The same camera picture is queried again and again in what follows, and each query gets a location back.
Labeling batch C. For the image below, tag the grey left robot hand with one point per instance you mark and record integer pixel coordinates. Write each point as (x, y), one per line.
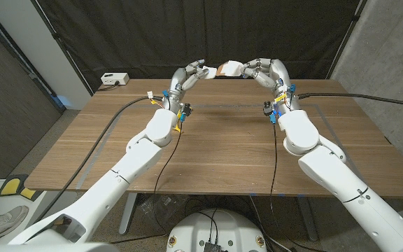
(180, 82)

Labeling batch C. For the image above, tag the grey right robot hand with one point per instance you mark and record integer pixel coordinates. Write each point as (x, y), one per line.
(278, 75)

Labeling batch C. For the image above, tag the white peeled backing strip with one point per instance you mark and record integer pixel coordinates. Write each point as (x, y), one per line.
(210, 72)

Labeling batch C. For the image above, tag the small clear plastic cup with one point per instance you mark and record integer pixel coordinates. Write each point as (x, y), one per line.
(233, 68)

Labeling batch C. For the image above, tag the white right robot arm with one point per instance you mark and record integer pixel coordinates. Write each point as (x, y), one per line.
(334, 175)

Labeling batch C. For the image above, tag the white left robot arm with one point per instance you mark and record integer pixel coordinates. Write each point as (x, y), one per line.
(117, 178)

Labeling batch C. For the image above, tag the black cloth backdrop curtain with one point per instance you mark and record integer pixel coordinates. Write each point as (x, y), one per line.
(205, 35)

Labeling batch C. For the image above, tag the white power outlet box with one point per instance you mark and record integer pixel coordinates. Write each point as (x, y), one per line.
(114, 78)

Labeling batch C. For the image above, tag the black backdrop stand pole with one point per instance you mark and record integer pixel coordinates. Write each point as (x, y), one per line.
(61, 45)
(346, 36)

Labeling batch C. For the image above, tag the clear plastic bag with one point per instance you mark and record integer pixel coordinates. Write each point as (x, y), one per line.
(159, 206)

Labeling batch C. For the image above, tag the grey table leg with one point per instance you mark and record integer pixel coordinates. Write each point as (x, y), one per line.
(308, 218)
(128, 210)

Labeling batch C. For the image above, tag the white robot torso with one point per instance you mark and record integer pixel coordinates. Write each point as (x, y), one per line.
(219, 227)

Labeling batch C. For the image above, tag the dark brown door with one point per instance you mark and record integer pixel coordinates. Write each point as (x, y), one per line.
(9, 105)

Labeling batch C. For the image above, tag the yellow and black floor object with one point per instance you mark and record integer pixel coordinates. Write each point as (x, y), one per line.
(10, 187)

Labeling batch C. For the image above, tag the grey white sneaker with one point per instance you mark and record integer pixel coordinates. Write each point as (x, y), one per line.
(5, 218)

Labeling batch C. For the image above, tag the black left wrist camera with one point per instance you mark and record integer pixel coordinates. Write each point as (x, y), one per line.
(186, 109)

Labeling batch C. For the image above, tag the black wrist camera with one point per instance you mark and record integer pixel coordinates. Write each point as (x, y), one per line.
(268, 108)
(186, 109)

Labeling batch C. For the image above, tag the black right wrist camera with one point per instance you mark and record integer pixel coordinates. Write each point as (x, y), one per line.
(268, 108)

